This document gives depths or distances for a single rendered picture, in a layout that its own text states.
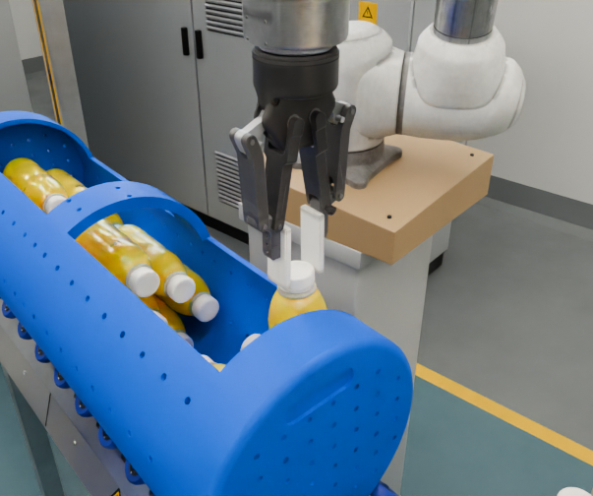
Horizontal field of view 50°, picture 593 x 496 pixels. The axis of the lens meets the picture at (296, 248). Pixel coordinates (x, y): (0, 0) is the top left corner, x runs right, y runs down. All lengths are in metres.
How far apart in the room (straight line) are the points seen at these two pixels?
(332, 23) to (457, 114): 0.68
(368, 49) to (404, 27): 1.06
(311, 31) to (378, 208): 0.69
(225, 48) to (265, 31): 2.29
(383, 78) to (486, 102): 0.19
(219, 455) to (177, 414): 0.07
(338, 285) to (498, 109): 0.44
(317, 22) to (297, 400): 0.32
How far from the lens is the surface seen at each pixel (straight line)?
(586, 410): 2.48
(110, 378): 0.71
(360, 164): 1.26
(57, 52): 1.87
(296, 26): 0.52
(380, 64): 1.20
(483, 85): 1.17
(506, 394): 2.45
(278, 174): 0.58
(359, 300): 1.27
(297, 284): 0.65
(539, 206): 3.63
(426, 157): 1.37
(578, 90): 3.41
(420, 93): 1.18
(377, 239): 1.15
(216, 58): 2.87
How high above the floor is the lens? 1.61
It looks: 31 degrees down
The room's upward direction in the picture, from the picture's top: straight up
